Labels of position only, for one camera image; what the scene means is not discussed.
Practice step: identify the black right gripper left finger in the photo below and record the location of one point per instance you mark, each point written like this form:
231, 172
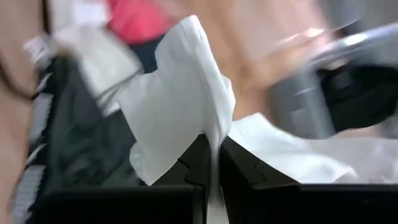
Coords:
174, 199

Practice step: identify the thick white sock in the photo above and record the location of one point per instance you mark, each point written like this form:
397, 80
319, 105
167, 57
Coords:
93, 62

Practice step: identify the red cloth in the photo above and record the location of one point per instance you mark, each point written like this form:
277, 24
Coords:
136, 21

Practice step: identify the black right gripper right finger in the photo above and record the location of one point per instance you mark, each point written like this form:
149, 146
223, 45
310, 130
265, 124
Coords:
280, 202

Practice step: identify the black Puma underwear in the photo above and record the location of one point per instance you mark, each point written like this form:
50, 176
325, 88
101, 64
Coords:
81, 140

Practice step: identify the thin white cloth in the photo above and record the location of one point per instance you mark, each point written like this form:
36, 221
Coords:
180, 102

